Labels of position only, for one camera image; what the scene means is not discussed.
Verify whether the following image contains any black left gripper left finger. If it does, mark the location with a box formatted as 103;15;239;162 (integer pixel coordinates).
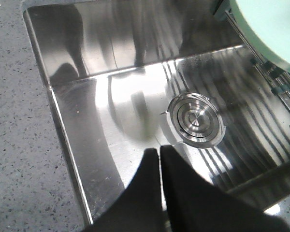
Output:
83;148;166;232

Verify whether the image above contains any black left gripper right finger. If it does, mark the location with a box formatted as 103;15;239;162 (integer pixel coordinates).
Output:
160;145;290;232

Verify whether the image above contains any light green round plate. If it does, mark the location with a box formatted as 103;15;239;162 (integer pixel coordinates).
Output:
230;0;290;73

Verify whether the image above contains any grey sink dish rack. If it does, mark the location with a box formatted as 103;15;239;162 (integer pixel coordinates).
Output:
213;0;290;96

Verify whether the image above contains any round steel sink drain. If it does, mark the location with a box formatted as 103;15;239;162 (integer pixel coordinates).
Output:
167;92;226;149

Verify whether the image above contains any stainless steel sink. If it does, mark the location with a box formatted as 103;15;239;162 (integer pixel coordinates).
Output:
23;0;290;224

